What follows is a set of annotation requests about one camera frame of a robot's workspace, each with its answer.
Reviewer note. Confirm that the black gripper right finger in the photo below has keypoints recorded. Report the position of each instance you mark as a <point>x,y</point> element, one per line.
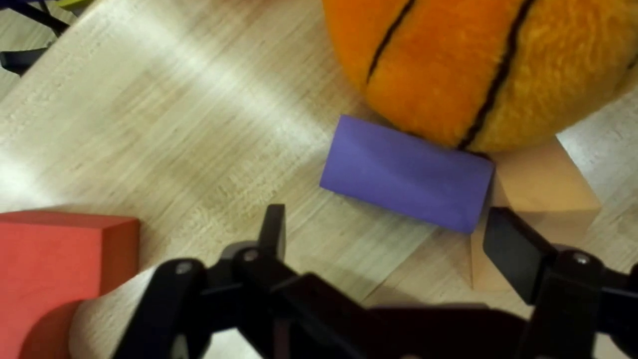
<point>575,295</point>

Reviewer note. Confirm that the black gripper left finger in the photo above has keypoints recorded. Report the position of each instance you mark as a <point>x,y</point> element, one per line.
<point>280,313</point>

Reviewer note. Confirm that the yellow foam building block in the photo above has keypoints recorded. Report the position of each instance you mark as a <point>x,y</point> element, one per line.
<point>547,189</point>

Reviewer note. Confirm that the purple foam block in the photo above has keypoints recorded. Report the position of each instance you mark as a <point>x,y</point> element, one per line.
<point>409,175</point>

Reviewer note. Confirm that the red foam arch block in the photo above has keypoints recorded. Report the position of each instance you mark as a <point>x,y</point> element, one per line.
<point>50,263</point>

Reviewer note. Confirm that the orange plush basketball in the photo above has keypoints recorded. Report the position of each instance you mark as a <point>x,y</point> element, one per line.
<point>485,74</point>

